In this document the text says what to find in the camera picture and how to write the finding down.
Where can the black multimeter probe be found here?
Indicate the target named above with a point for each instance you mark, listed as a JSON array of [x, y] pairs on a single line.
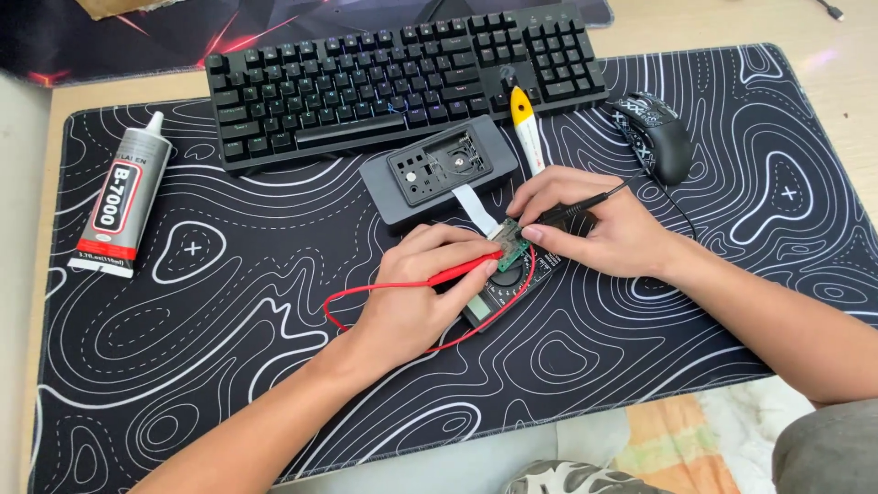
[[576, 206]]

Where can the brown cardboard piece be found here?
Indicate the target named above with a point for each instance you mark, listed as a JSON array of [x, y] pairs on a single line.
[[116, 7]]

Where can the black patterned computer mouse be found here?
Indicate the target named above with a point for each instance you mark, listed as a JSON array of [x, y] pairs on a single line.
[[658, 137]]

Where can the black digital multimeter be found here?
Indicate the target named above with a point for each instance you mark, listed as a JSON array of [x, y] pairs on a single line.
[[511, 293]]

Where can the person's gray shorts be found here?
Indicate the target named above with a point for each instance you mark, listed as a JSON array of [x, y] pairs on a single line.
[[833, 453]]

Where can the black mechanical keyboard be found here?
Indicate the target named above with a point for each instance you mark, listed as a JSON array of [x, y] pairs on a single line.
[[343, 89]]

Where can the person's right hand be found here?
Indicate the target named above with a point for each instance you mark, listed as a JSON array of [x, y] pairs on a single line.
[[610, 233]]

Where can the yellow white rocket-shaped tool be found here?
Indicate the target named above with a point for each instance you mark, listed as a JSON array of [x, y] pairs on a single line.
[[528, 130]]

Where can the black white contour desk mat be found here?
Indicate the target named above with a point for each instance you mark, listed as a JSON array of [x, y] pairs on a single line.
[[206, 329]]

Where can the person's left hand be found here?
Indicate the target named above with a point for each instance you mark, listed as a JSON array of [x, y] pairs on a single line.
[[405, 309]]

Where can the gray glue tube red label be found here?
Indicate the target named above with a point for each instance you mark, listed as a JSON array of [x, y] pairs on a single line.
[[120, 199]]

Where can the orange white patterned blanket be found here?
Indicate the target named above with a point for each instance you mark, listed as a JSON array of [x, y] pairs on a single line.
[[693, 439]]

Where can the dark red-lined mouse pad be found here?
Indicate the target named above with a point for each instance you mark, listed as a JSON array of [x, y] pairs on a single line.
[[103, 41]]

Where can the gray opened device case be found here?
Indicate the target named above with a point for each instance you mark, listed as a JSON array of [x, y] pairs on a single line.
[[384, 192]]

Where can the green circuit board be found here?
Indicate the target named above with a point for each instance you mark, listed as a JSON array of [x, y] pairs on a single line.
[[513, 255]]

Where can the red multimeter probe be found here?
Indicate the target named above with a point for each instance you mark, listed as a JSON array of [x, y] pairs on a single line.
[[456, 271]]

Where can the gray white camouflage cloth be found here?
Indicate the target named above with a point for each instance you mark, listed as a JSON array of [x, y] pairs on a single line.
[[576, 478]]

